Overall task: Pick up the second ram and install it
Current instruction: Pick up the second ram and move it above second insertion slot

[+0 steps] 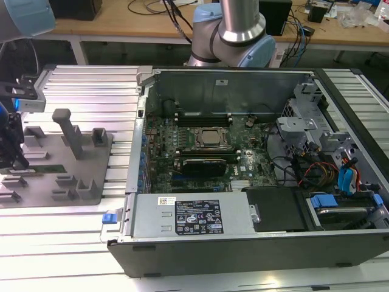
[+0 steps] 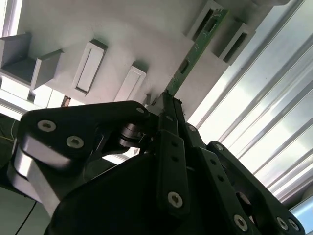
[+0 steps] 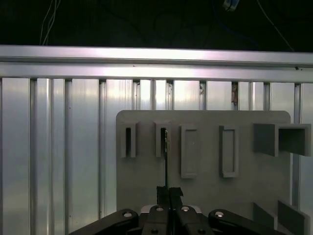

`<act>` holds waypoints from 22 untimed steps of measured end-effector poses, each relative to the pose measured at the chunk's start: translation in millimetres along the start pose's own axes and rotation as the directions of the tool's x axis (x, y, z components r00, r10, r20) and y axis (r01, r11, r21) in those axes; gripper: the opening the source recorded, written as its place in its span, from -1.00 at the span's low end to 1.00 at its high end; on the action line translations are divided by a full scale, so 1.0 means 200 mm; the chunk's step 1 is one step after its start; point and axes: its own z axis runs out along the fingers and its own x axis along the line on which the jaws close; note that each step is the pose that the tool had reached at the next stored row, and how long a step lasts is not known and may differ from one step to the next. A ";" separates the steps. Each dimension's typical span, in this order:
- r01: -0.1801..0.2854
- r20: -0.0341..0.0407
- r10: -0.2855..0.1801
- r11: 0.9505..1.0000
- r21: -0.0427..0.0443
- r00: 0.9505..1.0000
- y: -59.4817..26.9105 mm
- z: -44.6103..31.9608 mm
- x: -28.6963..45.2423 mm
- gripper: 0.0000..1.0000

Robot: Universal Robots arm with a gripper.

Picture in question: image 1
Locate blue flat data cable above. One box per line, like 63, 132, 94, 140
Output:
338, 157, 361, 196

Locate grey parts rack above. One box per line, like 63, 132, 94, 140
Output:
0, 108, 115, 210

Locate black computer box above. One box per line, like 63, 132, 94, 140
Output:
258, 0, 294, 37

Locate black monitor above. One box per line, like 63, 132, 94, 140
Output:
50, 0, 103, 21

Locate black open PC case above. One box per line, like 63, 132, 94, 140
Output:
100, 65, 389, 279

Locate silver CPU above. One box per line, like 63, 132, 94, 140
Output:
200, 130, 222, 145

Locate silver metal drive cage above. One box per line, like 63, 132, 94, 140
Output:
275, 81, 360, 159

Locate green RAM stick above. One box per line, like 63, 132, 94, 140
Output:
29, 164, 67, 175

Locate green motherboard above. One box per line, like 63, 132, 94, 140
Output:
142, 97, 280, 194

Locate red yellow black wire bundle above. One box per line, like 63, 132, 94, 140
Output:
297, 160, 340, 190

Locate black camera cable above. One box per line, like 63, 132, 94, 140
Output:
162, 0, 194, 45

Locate grey power supply unit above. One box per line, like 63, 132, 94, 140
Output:
129, 192, 260, 238

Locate hard disk in blue carrier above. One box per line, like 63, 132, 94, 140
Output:
306, 193, 384, 232

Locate black NVIDIA graphics card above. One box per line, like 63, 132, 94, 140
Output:
180, 157, 228, 177

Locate wooden workbench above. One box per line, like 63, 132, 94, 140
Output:
0, 0, 389, 67

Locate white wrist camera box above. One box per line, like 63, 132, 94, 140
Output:
0, 75, 47, 113

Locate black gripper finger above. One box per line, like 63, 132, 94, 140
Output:
12, 150, 30, 172

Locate clear plastic bags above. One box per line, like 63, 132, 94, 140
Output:
336, 5, 381, 30

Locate black plastic shroud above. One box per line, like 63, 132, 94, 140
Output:
242, 186, 308, 234

